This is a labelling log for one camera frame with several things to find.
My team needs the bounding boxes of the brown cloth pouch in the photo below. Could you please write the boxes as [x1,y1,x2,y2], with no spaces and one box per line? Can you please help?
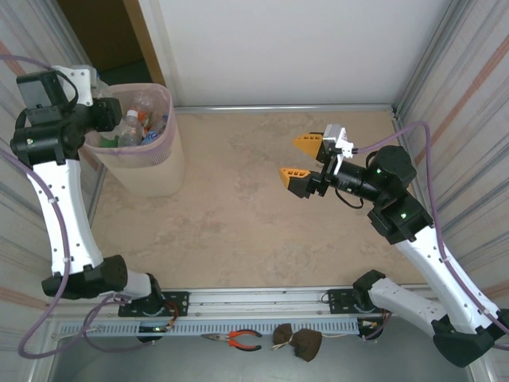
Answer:
[271,322,324,364]

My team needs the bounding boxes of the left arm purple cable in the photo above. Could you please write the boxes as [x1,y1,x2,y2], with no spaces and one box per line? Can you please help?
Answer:
[0,54,154,359]

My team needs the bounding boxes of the dark blue label clear bottle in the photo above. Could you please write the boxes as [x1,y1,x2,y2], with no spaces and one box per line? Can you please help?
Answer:
[143,114,170,143]

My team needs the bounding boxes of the thin aluminium edge rail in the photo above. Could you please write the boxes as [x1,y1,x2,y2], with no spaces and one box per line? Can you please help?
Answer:
[174,103,398,115]

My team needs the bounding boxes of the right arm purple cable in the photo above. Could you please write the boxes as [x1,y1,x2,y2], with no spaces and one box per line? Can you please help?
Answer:
[352,121,509,351]

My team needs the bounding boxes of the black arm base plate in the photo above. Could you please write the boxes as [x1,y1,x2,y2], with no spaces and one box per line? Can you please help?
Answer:
[118,291,190,318]
[327,288,400,316]

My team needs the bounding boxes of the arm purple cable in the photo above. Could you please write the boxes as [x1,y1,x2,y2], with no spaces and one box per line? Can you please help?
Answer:
[0,54,154,359]
[352,121,509,351]

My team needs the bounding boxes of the grey metal sheet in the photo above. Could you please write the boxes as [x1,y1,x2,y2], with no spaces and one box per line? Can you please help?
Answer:
[47,337,474,382]

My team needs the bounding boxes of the orange handled pliers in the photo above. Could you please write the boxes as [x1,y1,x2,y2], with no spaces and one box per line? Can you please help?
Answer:
[200,329,264,353]

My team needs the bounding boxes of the long aluminium base rail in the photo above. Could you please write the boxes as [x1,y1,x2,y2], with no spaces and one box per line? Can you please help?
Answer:
[44,284,446,319]

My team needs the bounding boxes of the pink mesh waste bin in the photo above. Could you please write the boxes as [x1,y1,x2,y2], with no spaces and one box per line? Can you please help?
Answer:
[81,82,187,198]

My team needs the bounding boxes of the brown wooden door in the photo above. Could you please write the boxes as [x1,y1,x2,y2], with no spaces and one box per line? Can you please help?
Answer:
[57,0,165,83]

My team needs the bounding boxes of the tall clear bottle white cap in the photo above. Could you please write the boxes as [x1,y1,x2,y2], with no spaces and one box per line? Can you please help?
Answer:
[117,110,143,147]

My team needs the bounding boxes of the grey slotted cable duct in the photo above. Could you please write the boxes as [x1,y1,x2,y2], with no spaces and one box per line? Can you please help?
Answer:
[53,318,361,339]

